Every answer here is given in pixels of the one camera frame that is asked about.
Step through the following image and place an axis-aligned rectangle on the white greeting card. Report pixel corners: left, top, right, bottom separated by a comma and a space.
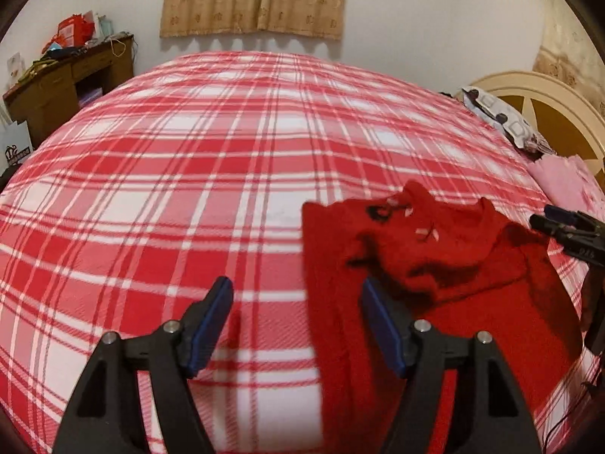
6, 53, 26, 88

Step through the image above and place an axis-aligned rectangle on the red bag on desk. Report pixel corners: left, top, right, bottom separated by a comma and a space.
56, 14, 95, 49

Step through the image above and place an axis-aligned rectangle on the white paper bag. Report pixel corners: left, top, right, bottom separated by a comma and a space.
0, 120, 33, 171

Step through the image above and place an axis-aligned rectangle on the cream wooden headboard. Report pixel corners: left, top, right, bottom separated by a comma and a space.
468, 72, 605, 176

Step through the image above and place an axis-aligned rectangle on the pink floral quilt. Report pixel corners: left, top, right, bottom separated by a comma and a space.
527, 155, 605, 228

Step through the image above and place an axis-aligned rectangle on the brown wooden desk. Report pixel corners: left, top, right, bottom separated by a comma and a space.
2, 32, 135, 152

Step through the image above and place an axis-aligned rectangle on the dark cloth pile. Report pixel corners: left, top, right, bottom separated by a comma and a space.
31, 45, 90, 76

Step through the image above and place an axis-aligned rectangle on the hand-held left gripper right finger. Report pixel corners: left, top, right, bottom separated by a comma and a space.
360, 277, 543, 454

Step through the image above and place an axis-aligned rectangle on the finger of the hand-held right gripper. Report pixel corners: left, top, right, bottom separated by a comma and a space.
543, 205, 576, 224
529, 214, 580, 243

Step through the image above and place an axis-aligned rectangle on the pale blue box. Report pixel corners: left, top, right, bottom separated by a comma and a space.
92, 12, 114, 39

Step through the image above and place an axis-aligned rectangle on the red embroidered sweater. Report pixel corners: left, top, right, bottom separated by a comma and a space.
301, 180, 583, 454

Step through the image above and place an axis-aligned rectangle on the beige floral curtain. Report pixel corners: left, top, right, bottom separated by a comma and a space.
533, 0, 605, 100

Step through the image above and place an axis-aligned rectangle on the grey patterned pillow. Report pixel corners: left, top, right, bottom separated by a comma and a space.
461, 86, 556, 156

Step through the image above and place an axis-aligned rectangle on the red plaid bed sheet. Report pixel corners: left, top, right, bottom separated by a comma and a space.
0, 51, 605, 454

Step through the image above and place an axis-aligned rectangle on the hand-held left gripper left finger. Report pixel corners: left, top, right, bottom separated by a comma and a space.
52, 275, 235, 454

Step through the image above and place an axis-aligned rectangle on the beige window curtain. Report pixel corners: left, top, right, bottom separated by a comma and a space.
160, 0, 353, 41

